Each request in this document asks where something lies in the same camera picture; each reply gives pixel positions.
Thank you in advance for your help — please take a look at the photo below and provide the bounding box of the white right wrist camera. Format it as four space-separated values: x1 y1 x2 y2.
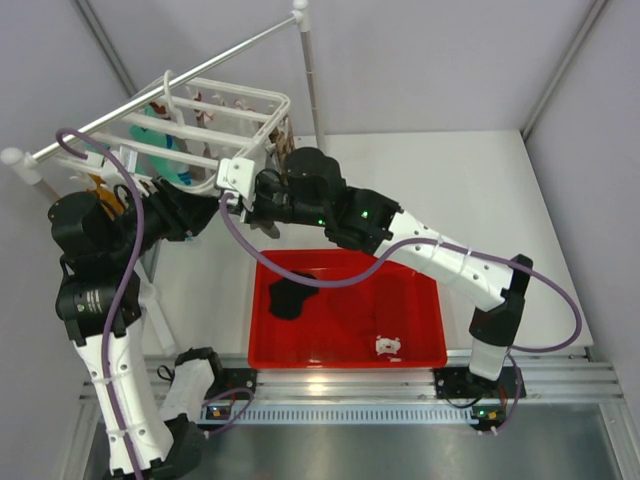
215 157 257 202

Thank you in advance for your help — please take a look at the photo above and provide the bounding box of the teal patterned sock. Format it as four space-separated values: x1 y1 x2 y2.
129 102 192 186

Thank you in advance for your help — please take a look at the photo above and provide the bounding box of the mustard yellow sock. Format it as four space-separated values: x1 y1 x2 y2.
77 175 126 214

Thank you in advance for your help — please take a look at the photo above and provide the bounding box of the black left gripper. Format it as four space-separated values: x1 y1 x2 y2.
105 172 222 260

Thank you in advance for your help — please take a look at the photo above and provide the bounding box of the white sock with red trim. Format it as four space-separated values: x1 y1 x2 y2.
186 86 260 159

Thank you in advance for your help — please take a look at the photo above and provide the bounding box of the aluminium rail base frame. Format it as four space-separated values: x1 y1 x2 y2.
79 349 626 426

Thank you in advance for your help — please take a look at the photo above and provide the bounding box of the brown argyle sock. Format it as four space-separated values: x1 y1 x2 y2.
269 115 295 171

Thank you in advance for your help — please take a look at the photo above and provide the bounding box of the black sock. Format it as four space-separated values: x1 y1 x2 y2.
268 278 319 321

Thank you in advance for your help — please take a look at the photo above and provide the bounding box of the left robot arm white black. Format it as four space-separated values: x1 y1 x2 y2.
48 180 226 479

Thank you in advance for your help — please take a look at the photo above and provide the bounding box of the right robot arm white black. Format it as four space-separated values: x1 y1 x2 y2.
229 147 533 397

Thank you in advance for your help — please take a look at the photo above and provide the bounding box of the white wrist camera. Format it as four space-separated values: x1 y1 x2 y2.
215 157 257 202
101 145 138 176

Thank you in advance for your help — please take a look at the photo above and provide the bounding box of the grey sock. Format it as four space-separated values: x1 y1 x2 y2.
250 221 281 239

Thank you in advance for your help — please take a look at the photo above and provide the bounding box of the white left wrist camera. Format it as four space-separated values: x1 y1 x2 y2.
101 145 138 176

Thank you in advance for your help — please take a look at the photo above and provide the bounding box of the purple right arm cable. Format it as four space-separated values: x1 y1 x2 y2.
219 193 584 436

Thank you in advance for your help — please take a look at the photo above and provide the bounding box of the red plastic bin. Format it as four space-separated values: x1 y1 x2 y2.
248 261 447 369

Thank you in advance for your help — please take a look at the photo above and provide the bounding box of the metal and white drying rack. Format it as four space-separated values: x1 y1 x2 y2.
0 0 326 356

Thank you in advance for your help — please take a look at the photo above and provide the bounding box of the white plastic sock hanger frame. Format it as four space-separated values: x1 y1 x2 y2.
53 72 291 196

